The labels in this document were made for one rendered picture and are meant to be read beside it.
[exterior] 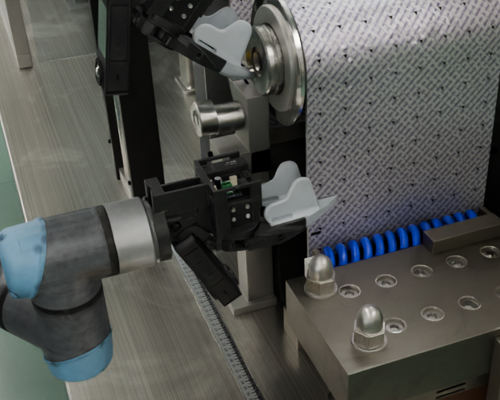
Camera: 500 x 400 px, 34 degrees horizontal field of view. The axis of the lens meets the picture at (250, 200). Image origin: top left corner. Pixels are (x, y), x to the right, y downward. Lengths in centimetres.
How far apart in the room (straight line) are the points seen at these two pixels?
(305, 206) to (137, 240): 19
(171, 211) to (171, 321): 26
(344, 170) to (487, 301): 21
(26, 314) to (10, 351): 157
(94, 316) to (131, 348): 18
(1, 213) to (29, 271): 228
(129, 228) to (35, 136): 76
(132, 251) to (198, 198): 9
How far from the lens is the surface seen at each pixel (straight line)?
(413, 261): 96
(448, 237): 97
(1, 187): 327
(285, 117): 91
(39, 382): 238
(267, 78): 88
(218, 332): 106
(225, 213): 86
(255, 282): 107
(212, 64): 85
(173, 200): 85
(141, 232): 84
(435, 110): 95
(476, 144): 101
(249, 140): 95
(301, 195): 90
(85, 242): 84
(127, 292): 115
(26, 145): 155
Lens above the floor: 160
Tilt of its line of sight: 33 degrees down
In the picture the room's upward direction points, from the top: 3 degrees counter-clockwise
